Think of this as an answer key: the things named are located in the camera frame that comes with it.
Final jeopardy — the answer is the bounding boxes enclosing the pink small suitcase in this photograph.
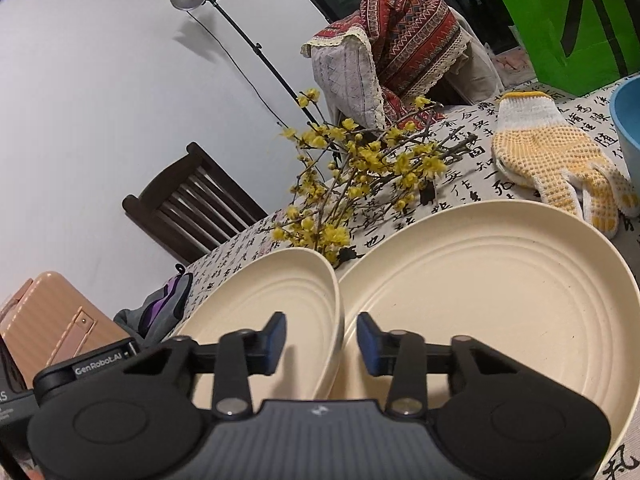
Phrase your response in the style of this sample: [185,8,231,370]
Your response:
[1,271,128,386]

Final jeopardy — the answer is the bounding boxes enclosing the grey purple cloth pouch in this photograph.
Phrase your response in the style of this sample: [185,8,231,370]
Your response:
[113,263,193,347]

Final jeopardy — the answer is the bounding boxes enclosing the red patterned blanket on chair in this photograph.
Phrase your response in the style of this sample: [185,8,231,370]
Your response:
[300,0,504,129]

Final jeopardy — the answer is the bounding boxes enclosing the dark wooden chair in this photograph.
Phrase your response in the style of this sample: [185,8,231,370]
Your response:
[122,142,267,264]

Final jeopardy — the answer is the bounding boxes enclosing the calligraphy print tablecloth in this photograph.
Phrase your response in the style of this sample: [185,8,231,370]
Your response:
[171,72,640,480]

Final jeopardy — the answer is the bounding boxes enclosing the yellow dotted work glove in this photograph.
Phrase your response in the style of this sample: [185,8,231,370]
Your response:
[491,91,639,238]

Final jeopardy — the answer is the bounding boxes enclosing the studio lamp on stand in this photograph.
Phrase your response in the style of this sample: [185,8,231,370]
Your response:
[168,0,346,156]

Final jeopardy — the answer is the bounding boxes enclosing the yellow flower branches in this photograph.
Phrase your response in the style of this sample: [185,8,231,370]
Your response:
[270,96,477,268]

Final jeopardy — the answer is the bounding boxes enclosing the cream plate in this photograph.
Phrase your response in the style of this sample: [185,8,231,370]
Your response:
[175,248,345,408]
[328,199,640,453]

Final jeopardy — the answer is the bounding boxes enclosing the green paper shopping bag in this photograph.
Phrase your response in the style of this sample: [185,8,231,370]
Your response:
[502,0,639,96]

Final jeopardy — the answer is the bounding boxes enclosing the blue bowl left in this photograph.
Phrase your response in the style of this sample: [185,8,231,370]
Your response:
[610,76,640,188]

